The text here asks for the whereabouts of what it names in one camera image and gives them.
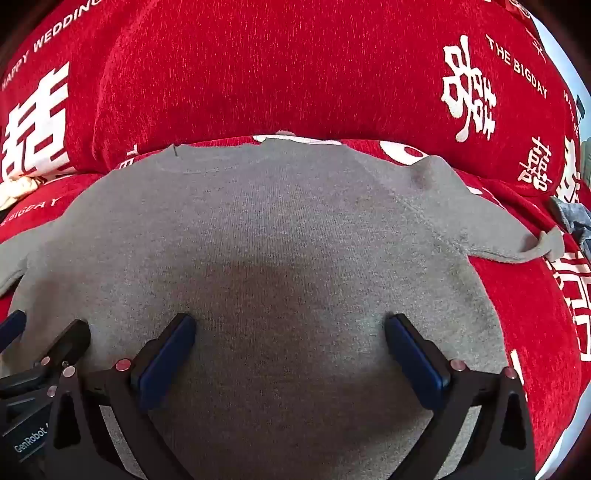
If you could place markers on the blue denim cloth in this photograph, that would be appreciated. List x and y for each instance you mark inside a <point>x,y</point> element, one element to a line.
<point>572,217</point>

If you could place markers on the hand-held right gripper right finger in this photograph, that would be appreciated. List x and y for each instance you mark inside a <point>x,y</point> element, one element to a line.
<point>415,362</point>

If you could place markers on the grey sweater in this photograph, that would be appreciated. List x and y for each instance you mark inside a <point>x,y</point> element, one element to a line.
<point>277,221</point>

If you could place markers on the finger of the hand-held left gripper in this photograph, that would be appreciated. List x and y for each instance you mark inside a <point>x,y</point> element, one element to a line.
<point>69,341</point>
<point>11,330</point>

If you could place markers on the cream cloth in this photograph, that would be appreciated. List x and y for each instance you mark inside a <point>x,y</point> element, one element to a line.
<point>16,189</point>

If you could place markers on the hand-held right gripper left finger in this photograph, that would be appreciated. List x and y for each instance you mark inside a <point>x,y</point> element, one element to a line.
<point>168,364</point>

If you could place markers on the red printed sofa cover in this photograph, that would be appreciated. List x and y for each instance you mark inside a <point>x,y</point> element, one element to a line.
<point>277,69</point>

